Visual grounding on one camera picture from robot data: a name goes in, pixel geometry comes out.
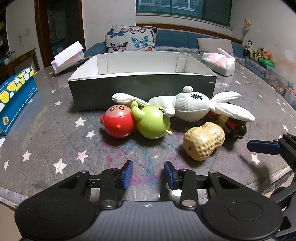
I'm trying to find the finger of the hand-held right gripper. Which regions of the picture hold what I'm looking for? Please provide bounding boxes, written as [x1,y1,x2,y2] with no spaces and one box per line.
[247,133,296,156]

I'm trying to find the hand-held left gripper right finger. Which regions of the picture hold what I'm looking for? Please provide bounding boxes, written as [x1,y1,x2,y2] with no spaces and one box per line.
[164,161,242,208]

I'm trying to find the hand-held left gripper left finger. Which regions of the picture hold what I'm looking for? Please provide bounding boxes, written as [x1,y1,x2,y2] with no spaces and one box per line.
[55,160,134,208]

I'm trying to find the black and red doll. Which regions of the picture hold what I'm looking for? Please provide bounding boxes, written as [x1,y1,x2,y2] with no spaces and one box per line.
[207,102,247,138]

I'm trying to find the tan peanut toy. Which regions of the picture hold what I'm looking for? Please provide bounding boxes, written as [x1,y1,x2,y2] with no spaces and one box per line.
[183,122,225,161]

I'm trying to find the red round toy figure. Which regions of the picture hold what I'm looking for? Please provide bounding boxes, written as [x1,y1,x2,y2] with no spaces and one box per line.
[100,104,136,139]

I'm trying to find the green round toy figure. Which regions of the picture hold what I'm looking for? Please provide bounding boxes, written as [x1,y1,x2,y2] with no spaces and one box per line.
[131,101,173,139]

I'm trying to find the white plush rabbit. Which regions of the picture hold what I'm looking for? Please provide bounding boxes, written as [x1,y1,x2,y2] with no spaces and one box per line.
[112,86,255,123]

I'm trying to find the grey cardboard box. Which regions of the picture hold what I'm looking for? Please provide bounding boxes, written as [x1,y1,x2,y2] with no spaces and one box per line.
[68,51,217,112]

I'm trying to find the clear storage bin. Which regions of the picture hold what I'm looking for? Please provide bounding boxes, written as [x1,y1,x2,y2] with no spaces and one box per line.
[265,66,296,99]

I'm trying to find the orange plush toy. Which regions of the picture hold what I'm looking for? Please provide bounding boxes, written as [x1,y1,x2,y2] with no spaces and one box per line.
[254,47,272,61]

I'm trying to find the pastel tissue pack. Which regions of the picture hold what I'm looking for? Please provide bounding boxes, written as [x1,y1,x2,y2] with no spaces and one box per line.
[201,48,236,76]

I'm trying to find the black and white plush dog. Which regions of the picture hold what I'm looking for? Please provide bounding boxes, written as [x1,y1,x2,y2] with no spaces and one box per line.
[242,40,255,56]

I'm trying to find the grey pillow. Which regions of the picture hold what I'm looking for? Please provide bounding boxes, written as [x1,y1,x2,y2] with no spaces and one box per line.
[197,37,234,56]

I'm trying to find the clear box with white paper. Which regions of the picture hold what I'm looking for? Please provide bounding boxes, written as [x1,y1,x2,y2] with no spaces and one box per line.
[51,41,84,74]

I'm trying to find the butterfly print pillow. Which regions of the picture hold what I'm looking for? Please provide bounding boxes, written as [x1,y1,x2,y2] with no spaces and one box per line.
[105,25,158,53]

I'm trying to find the blue yellow-dotted tissue box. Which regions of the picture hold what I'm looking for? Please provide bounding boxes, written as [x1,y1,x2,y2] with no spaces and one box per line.
[0,66,38,136]

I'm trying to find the blue sofa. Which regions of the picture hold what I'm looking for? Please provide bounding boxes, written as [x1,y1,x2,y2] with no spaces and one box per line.
[84,29,247,59]

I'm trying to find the wooden desk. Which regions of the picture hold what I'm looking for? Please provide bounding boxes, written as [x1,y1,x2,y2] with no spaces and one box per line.
[0,49,40,80]

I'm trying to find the window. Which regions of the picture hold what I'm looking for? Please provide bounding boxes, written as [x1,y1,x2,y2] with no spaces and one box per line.
[136,0,232,28]

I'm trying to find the plush toy on wall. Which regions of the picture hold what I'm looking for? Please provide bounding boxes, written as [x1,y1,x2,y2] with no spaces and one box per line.
[243,19,252,39]

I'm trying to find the dark wooden door frame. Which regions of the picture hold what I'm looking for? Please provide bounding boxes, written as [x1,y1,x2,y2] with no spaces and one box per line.
[35,0,86,68]

